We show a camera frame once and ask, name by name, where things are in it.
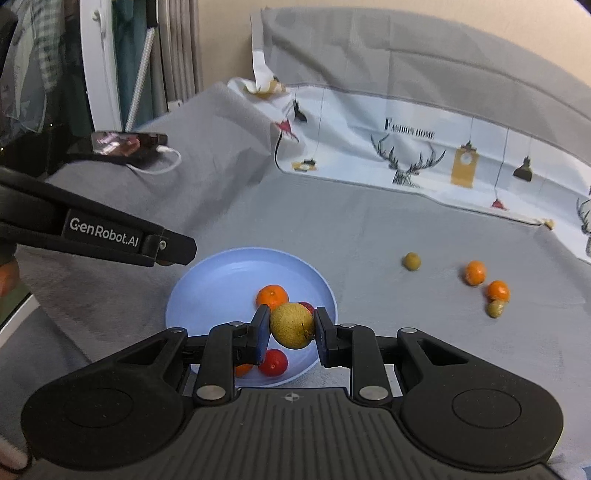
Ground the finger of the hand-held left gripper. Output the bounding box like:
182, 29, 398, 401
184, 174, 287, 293
141, 230, 198, 280

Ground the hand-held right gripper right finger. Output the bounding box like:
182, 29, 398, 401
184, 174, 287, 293
314, 307, 458, 401

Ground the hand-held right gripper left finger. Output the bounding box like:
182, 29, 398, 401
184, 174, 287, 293
134, 305, 273, 403

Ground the light blue plate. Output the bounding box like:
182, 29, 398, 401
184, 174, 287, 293
165, 248, 338, 387

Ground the person's left forearm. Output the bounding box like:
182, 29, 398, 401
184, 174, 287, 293
0, 251, 20, 298

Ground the black smartphone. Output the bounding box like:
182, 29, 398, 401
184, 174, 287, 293
67, 130, 169, 166

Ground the grey bed sheet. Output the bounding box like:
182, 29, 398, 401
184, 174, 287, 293
0, 80, 591, 464

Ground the pole with patterned sleeve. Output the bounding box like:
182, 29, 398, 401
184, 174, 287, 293
124, 0, 158, 132

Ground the grey curtain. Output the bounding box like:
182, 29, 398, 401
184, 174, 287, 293
157, 0, 205, 112

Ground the teal cloth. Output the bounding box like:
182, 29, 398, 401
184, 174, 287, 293
112, 0, 153, 130

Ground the checked cloth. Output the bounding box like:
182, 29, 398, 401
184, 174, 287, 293
16, 0, 68, 95

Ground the grey duvet with printed band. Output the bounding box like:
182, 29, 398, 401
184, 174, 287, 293
226, 4, 591, 278

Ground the white charging cable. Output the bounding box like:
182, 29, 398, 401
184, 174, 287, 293
127, 145, 182, 175

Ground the white door frame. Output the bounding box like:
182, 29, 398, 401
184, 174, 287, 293
78, 0, 126, 134

